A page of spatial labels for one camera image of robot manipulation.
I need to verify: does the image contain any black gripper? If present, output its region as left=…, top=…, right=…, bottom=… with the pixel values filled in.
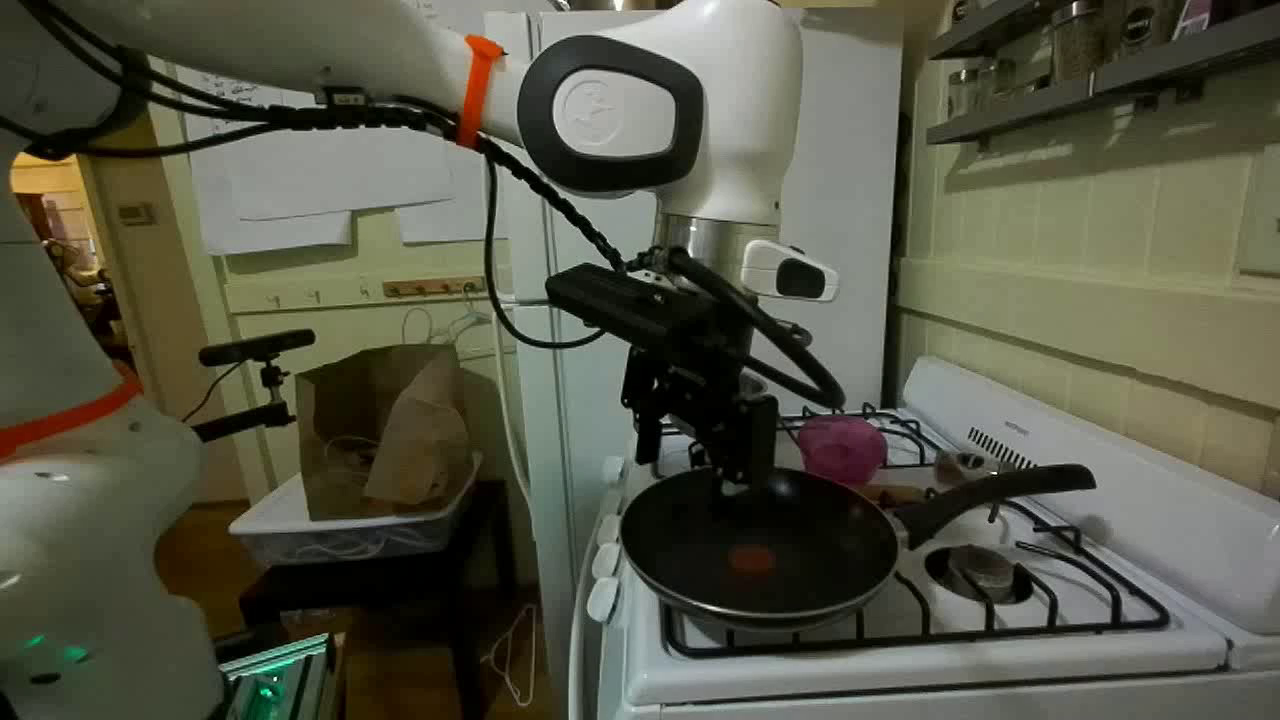
left=621, top=318, right=781, bottom=489

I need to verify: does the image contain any black side table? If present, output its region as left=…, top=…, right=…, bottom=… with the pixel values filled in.
left=234, top=477, right=520, bottom=720

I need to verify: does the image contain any pink plastic cup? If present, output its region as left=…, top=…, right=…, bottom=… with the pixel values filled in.
left=795, top=412, right=891, bottom=491

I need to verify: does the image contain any white gas stove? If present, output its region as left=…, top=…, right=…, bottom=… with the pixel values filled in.
left=565, top=351, right=1280, bottom=720

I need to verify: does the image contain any brown paper bag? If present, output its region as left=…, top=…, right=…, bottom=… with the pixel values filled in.
left=293, top=340, right=483, bottom=524

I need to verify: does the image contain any black cable bundle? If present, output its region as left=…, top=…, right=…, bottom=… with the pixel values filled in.
left=0, top=0, right=853, bottom=412

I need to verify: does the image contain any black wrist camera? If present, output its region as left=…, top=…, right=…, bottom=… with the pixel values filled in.
left=545, top=259, right=719, bottom=355

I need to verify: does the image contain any orange cable strap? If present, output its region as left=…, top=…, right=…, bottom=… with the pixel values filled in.
left=452, top=34, right=508, bottom=150

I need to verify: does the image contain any white plastic bin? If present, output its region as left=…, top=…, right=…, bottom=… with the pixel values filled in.
left=224, top=452, right=487, bottom=572

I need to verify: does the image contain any round stove burner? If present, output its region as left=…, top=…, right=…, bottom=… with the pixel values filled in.
left=919, top=540, right=1059, bottom=611

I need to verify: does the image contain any black frying pan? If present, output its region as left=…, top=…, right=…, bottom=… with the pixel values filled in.
left=617, top=461, right=1098, bottom=627

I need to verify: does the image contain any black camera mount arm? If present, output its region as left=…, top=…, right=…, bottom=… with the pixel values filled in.
left=173, top=362, right=298, bottom=450

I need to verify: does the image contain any short dark wall shelf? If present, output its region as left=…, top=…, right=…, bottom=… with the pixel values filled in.
left=927, top=0, right=1071, bottom=66

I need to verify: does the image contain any black stereo camera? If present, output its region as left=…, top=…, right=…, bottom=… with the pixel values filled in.
left=194, top=324, right=318, bottom=373

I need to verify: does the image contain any green lit control box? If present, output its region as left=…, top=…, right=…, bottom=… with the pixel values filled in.
left=215, top=627, right=339, bottom=720

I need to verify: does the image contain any small black stove grate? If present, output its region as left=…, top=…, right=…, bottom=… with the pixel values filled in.
left=649, top=405, right=966, bottom=489

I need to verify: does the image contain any long dark wall shelf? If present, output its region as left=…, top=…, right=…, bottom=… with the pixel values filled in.
left=925, top=5, right=1280, bottom=150

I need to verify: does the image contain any beige light switch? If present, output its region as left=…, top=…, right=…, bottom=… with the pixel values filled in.
left=111, top=198, right=165, bottom=234

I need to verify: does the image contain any white refrigerator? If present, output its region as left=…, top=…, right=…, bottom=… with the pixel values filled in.
left=481, top=8, right=906, bottom=695

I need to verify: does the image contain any large black stove grate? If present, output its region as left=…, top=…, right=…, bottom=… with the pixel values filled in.
left=659, top=489, right=1176, bottom=662

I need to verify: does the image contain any white wall board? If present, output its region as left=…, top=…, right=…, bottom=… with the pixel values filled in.
left=182, top=126, right=498, bottom=259

